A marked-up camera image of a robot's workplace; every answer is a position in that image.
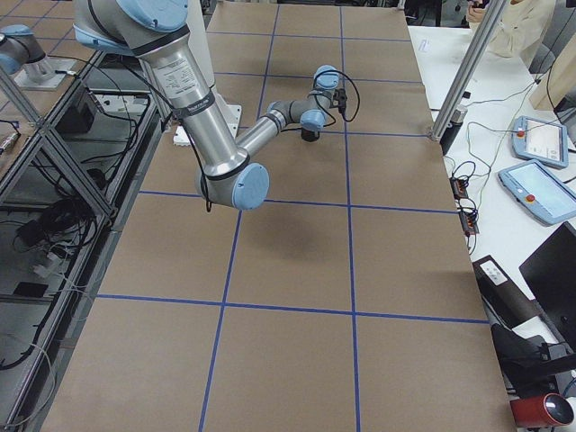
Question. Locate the aluminium frame post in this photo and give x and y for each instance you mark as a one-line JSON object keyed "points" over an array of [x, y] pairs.
{"points": [[479, 43]]}

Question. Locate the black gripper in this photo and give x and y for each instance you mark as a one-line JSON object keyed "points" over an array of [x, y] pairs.
{"points": [[310, 134]]}

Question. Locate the red cylindrical speaker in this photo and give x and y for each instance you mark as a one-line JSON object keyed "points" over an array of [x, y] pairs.
{"points": [[542, 411]]}

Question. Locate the orange USB hub far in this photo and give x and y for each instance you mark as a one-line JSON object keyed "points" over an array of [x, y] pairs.
{"points": [[459, 188]]}

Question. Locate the orange usb hub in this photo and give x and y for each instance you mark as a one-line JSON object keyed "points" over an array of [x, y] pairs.
{"points": [[468, 218], [459, 188]]}

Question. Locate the aluminium frame rack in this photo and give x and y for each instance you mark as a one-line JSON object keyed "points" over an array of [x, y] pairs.
{"points": [[73, 163]]}

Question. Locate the black monitor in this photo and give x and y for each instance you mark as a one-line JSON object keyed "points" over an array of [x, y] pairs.
{"points": [[550, 275]]}

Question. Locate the far teach pendant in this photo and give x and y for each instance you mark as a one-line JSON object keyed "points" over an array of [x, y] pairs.
{"points": [[545, 141]]}

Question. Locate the seated person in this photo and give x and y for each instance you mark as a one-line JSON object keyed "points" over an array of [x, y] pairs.
{"points": [[521, 29]]}

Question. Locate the orange USB hub near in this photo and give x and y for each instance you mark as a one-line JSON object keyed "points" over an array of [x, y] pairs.
{"points": [[468, 218]]}

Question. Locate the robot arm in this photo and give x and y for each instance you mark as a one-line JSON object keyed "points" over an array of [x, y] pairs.
{"points": [[166, 35]]}

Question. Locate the near teach pendant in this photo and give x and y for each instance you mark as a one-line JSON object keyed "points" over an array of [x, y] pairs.
{"points": [[541, 193]]}

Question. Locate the brown paper table mat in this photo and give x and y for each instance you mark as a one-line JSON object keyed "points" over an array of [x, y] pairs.
{"points": [[346, 302]]}

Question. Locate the teach pendant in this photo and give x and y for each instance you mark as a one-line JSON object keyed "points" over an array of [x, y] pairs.
{"points": [[545, 141], [541, 193]]}

